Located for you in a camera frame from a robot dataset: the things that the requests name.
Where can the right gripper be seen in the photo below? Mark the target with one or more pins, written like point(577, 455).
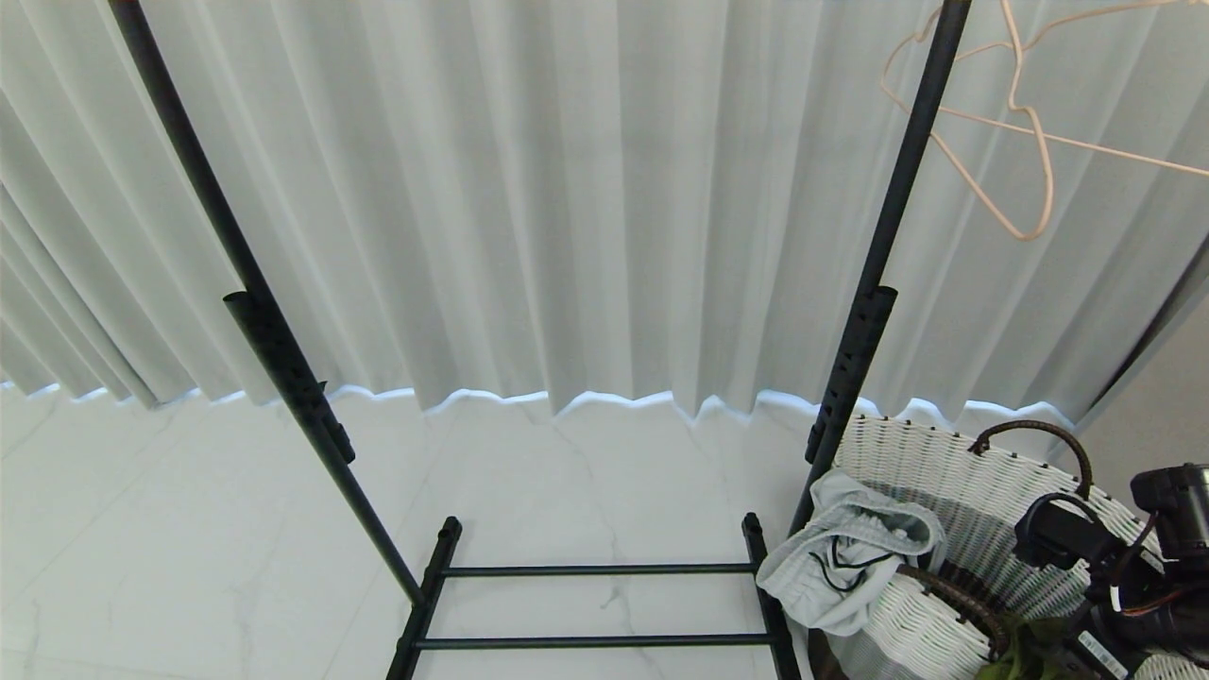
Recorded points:
point(1152, 652)

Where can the green long-sleeved shirt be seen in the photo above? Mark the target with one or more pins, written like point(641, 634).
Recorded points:
point(1025, 652)

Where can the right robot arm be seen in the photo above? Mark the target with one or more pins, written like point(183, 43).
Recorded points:
point(1171, 510)

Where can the white laundry basket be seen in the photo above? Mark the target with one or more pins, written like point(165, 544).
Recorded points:
point(963, 501)

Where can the pink clothes hanger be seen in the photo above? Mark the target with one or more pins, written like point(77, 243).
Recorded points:
point(1115, 152)
point(1047, 189)

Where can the black clothes rack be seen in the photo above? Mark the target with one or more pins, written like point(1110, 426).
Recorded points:
point(271, 349)

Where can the pale grey shorts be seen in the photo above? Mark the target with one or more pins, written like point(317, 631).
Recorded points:
point(822, 604)

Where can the white curtain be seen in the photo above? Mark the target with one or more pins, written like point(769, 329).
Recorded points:
point(586, 189)

